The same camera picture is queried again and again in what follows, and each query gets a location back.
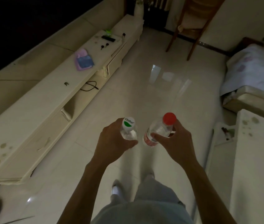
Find person's right hand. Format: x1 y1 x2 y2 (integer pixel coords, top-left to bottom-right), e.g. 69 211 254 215
151 119 194 166

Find person's left hand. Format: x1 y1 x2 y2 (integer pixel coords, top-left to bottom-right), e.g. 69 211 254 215
94 118 139 165

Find clear bottle with red cap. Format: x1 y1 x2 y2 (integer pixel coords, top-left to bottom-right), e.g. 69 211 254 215
143 112 177 147

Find clear bottle with white cap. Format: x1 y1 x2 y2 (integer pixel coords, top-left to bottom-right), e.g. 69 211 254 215
120 117 138 141

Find person's left forearm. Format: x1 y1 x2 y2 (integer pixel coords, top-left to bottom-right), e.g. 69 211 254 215
57 159 114 224

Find person's right forearm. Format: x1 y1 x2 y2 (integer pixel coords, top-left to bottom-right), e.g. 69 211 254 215
180 160 238 224

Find person's white shoe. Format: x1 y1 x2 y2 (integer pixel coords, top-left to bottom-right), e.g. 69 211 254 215
111 180 123 203

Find person's grey trousers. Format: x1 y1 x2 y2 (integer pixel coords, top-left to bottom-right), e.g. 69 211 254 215
91 176 194 224

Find cream low media cabinet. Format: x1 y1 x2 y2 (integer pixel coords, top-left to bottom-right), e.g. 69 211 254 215
0 14 144 187

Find cream bedside cabinet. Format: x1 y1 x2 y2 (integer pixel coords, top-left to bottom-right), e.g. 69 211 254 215
194 109 264 224

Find pink and blue cloth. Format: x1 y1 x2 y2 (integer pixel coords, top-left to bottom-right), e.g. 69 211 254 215
74 48 95 72

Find bed with white sheet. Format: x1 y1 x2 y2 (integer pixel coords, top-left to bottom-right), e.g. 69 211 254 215
220 37 264 125

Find wooden chair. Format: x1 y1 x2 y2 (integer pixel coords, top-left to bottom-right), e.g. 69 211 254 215
165 0 226 61

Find white vase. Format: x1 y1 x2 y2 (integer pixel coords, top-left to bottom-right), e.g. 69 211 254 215
134 0 144 20

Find black television screen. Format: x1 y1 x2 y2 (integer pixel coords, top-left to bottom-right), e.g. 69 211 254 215
0 0 105 72

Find black cable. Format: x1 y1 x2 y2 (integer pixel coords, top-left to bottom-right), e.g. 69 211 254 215
80 81 99 92

